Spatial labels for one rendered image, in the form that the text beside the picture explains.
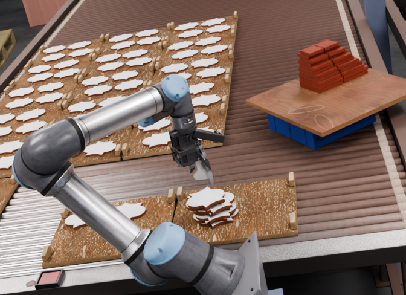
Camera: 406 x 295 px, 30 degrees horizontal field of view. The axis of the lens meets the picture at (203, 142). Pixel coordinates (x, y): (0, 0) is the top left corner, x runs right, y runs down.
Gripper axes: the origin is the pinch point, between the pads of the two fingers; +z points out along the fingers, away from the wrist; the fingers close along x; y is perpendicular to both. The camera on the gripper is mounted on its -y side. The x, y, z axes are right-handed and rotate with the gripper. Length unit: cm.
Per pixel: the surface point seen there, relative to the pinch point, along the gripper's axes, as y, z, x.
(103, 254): 36.5, 14.1, -6.3
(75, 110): 1, 13, -135
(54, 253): 49, 14, -20
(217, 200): -1.2, 6.2, 5.0
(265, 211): -14.4, 14.2, 10.4
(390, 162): -64, 16, 13
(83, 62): -29, 14, -207
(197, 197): 2.7, 6.1, -1.9
